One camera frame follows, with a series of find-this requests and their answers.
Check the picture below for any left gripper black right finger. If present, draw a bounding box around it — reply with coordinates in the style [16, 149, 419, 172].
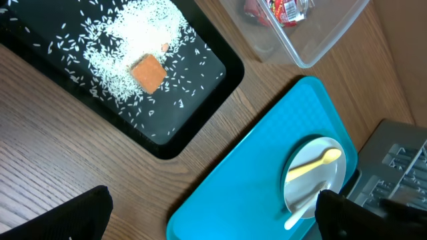
[315, 189, 426, 240]

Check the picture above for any grey round plate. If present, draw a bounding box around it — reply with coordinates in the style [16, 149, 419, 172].
[281, 137, 346, 213]

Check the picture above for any yellow plastic spoon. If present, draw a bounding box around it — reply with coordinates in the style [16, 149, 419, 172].
[285, 148, 342, 183]

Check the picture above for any clear plastic bin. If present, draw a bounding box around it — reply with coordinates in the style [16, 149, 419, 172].
[220, 0, 368, 69]

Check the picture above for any white plastic fork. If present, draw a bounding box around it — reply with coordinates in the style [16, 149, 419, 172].
[284, 193, 319, 230]

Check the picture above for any orange food cube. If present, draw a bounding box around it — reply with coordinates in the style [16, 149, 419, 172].
[131, 54, 167, 95]

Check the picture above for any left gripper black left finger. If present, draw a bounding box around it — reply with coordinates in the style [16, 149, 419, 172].
[1, 185, 113, 240]

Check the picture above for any teal serving tray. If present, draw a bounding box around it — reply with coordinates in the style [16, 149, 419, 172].
[166, 77, 358, 239]

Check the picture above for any red snack wrapper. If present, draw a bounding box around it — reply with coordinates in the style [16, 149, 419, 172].
[244, 0, 315, 27]

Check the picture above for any black tray with rice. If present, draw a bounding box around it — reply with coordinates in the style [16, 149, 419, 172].
[1, 0, 244, 159]

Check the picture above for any grey plastic dishwasher rack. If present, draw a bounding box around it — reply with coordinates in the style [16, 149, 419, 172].
[303, 119, 427, 240]

